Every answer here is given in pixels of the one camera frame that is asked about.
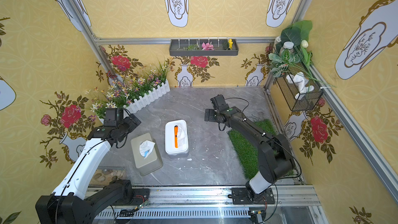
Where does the blue tissue paper pack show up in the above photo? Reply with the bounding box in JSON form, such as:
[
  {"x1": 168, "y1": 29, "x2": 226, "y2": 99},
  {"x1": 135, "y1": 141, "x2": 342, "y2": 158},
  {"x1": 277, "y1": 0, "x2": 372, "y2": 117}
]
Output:
[{"x1": 139, "y1": 140, "x2": 155, "y2": 158}]

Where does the orange tissue box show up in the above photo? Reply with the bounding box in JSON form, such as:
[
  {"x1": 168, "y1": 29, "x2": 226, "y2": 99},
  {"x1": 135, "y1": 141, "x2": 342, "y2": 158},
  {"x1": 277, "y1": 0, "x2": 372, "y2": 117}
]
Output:
[{"x1": 174, "y1": 125, "x2": 187, "y2": 149}]

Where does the beige tissue box lid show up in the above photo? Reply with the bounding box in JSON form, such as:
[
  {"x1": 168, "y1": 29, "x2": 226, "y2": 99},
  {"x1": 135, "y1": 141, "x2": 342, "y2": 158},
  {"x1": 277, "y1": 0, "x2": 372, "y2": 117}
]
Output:
[{"x1": 131, "y1": 133, "x2": 163, "y2": 176}]

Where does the white tissue box lid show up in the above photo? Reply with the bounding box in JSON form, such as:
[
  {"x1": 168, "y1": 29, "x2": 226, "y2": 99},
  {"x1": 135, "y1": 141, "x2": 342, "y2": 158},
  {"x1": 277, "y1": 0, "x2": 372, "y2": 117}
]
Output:
[{"x1": 165, "y1": 120, "x2": 189, "y2": 156}]

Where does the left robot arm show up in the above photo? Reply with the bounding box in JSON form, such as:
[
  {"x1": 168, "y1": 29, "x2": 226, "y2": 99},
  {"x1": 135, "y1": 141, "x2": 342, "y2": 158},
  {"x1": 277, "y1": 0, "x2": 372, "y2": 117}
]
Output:
[{"x1": 35, "y1": 108, "x2": 141, "y2": 224}]

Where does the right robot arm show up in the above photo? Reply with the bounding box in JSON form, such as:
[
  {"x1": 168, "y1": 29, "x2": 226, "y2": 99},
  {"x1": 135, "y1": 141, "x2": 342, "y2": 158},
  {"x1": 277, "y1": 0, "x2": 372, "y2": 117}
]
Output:
[{"x1": 204, "y1": 94, "x2": 296, "y2": 198}]

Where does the white picket fence flower planter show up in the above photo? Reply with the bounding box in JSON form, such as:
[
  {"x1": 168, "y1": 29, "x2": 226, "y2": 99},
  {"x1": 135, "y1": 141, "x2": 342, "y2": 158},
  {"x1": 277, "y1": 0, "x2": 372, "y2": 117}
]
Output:
[{"x1": 90, "y1": 60, "x2": 171, "y2": 119}]

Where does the green artificial grass mat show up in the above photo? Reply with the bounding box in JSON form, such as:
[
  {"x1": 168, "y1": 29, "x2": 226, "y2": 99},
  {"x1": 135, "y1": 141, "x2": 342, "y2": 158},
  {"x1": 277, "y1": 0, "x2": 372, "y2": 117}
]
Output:
[{"x1": 228, "y1": 119, "x2": 277, "y2": 179}]

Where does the tray of sand and stones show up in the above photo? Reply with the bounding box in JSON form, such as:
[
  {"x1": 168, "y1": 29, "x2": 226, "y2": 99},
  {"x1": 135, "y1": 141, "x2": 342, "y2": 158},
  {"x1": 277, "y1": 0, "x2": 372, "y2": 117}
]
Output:
[{"x1": 89, "y1": 167, "x2": 126, "y2": 186}]

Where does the pink flower on shelf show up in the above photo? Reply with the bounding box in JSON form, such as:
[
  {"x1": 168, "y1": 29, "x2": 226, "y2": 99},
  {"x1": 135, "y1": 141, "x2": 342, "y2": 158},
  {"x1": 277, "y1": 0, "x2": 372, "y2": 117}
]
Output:
[{"x1": 202, "y1": 42, "x2": 214, "y2": 51}]

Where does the yellow figure on shelf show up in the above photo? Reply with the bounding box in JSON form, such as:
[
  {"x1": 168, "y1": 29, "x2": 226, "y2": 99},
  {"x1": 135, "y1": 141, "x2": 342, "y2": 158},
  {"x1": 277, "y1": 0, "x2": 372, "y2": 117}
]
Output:
[{"x1": 228, "y1": 39, "x2": 233, "y2": 50}]

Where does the white cloth in basket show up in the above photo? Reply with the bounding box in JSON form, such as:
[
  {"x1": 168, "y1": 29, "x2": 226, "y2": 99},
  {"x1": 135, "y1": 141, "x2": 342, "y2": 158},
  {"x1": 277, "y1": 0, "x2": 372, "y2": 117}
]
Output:
[{"x1": 286, "y1": 72, "x2": 315, "y2": 100}]

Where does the green leafy artificial plant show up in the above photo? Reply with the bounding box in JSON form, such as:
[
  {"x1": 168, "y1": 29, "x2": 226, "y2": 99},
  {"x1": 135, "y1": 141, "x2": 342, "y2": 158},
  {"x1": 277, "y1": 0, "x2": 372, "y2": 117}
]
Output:
[{"x1": 268, "y1": 20, "x2": 332, "y2": 87}]

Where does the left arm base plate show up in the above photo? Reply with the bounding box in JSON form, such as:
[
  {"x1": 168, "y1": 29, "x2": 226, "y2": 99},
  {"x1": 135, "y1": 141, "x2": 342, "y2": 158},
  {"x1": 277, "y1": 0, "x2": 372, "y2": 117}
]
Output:
[{"x1": 126, "y1": 188, "x2": 150, "y2": 206}]

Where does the grey wall shelf tray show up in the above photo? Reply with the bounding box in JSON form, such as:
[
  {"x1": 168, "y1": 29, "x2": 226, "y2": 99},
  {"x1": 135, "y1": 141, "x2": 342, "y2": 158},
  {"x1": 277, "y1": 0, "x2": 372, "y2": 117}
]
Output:
[{"x1": 169, "y1": 38, "x2": 239, "y2": 57}]

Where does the black wire wall basket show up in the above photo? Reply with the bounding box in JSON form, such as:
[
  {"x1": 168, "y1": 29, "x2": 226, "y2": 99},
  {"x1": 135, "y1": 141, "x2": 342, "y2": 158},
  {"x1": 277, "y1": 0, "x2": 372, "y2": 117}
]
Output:
[{"x1": 276, "y1": 63, "x2": 323, "y2": 112}]

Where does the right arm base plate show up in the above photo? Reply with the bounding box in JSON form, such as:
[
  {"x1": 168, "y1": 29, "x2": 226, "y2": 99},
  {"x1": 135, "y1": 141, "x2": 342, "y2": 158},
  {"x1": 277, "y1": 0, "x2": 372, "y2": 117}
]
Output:
[{"x1": 228, "y1": 187, "x2": 275, "y2": 205}]

